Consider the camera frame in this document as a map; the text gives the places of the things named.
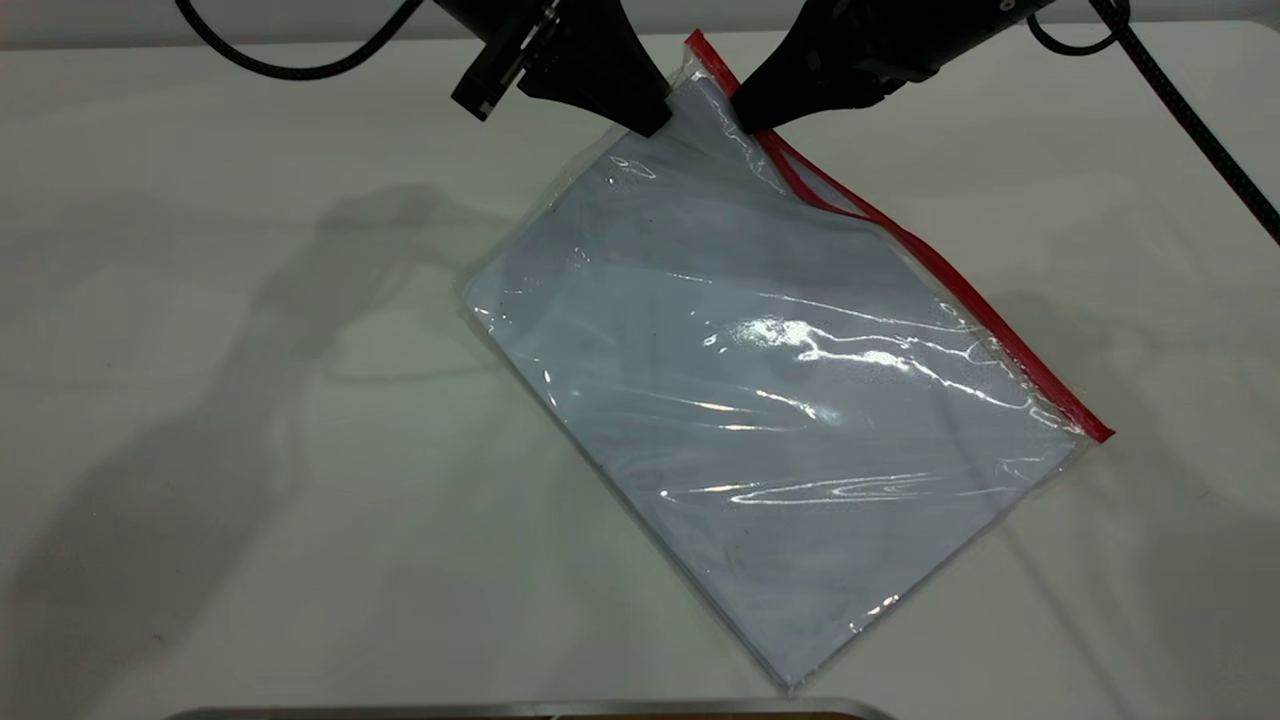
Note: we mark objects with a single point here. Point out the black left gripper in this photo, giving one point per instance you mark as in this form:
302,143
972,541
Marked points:
505,50

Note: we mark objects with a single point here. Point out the grey metal bar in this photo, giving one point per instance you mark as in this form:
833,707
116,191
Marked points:
520,711

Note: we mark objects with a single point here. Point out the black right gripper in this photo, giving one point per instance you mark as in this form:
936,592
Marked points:
920,25

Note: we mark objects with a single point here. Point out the clear plastic zipper bag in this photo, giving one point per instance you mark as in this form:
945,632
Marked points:
780,400

